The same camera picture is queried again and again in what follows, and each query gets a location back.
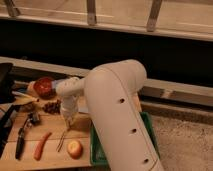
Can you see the red bowl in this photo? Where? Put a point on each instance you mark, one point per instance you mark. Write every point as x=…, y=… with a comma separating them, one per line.
x=43, y=87

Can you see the green plastic tray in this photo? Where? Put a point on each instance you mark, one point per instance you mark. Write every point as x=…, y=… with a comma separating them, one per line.
x=97, y=155

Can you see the black handled can opener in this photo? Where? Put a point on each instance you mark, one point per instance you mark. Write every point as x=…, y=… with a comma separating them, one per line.
x=32, y=119

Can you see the orange carrot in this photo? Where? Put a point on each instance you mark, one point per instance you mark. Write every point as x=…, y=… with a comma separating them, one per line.
x=39, y=148

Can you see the bunch of dark grapes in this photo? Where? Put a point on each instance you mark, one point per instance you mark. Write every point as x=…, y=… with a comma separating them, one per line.
x=52, y=107

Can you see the yellow apple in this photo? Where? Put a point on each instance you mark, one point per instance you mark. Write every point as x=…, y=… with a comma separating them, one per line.
x=75, y=149

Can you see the banana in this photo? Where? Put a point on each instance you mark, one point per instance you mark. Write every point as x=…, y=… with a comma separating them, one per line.
x=23, y=99

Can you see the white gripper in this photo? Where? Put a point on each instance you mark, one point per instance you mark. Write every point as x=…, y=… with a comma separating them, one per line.
x=68, y=109

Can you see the silver fork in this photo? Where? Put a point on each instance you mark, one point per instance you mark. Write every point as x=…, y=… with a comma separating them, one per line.
x=62, y=138

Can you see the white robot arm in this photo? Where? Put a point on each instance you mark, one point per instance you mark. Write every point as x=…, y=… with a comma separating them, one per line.
x=108, y=90

